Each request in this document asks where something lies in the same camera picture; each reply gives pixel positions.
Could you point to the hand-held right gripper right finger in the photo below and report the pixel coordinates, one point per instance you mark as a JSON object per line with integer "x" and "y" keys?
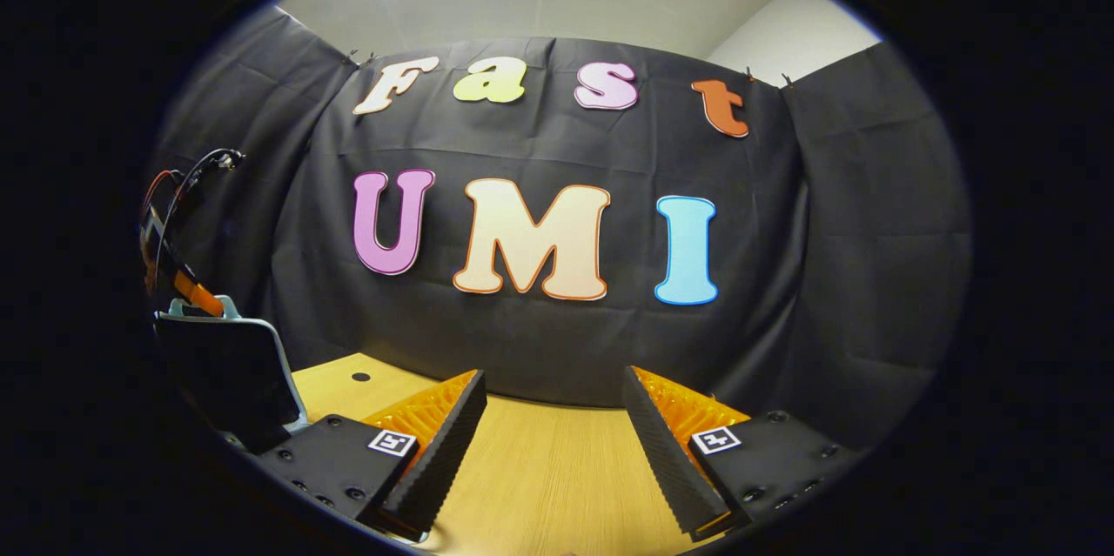
{"x": 666, "y": 460}

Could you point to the light blue suitcase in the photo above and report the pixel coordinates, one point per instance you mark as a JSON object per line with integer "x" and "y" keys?
{"x": 222, "y": 373}

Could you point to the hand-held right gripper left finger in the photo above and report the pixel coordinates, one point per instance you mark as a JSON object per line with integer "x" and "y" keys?
{"x": 444, "y": 460}

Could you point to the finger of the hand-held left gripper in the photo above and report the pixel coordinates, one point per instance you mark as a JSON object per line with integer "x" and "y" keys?
{"x": 198, "y": 293}

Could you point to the black backdrop cloth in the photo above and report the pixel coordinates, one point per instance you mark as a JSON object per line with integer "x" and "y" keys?
{"x": 783, "y": 278}

